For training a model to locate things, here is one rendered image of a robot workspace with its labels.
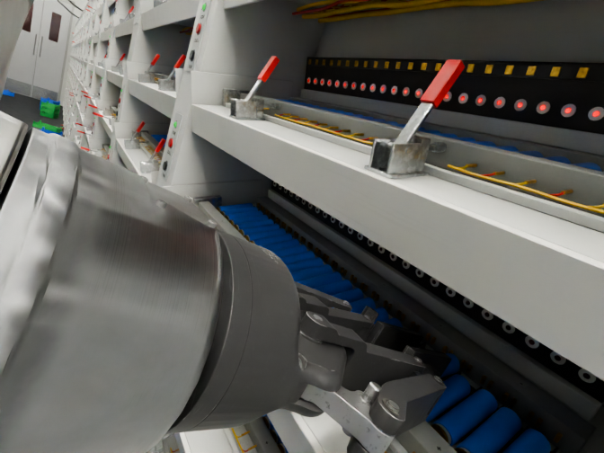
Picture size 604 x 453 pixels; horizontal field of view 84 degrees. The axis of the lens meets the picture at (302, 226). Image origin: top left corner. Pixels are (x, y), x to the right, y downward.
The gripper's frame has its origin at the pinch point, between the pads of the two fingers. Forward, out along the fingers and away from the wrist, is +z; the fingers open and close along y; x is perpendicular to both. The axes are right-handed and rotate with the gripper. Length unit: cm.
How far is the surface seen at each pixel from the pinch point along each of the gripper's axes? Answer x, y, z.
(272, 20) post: -30, 48, -3
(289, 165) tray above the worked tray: -8.5, 15.7, -7.5
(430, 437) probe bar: 3.4, -4.2, 0.3
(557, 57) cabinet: -31.0, 5.8, 6.5
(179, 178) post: 1.4, 47.9, -3.5
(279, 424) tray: 11.3, 4.9, -2.4
